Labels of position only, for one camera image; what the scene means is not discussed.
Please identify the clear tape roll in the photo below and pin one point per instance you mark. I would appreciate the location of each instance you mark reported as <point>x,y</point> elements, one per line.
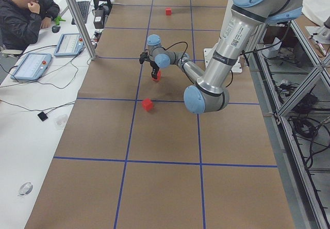
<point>25,189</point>

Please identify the far teach pendant tablet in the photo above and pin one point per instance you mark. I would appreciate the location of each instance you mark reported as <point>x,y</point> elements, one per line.
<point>69,45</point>

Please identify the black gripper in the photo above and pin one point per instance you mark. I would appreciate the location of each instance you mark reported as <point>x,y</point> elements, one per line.
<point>153,66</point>

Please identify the aluminium side frame rack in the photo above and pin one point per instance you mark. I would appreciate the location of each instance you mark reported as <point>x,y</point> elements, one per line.
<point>291,78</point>

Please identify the green plastic clamp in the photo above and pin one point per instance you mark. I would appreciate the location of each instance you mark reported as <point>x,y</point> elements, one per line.
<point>58,19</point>

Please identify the small black square pad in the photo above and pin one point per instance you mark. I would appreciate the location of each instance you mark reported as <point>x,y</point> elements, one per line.
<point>42,116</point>

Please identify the black computer mouse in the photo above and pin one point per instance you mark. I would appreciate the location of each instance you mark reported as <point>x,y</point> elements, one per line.
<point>55,28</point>

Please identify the black keyboard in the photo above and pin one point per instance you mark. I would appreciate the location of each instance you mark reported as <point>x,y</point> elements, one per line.
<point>83,7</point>

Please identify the person in black jacket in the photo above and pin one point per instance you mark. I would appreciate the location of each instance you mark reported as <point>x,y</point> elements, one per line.
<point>22,20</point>

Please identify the near teach pendant tablet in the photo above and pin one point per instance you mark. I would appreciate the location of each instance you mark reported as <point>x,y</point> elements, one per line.
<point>32,67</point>

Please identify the teach pendant tablet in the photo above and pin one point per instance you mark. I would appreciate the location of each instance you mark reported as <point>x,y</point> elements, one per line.
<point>32,67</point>
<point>69,45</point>

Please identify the white pedestal column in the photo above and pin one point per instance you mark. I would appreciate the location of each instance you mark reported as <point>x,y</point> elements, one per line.
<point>208,52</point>

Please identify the red block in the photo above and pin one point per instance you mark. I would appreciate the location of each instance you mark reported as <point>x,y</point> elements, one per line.
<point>147,104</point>
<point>158,76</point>
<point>168,11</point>

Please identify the black box with label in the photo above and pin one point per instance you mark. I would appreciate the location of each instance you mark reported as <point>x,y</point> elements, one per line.
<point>98,19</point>

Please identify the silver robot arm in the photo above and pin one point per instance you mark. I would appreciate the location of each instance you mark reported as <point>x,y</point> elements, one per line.
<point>207,92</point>

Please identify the aluminium frame post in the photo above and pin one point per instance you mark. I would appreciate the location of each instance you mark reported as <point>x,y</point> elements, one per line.
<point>75,12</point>

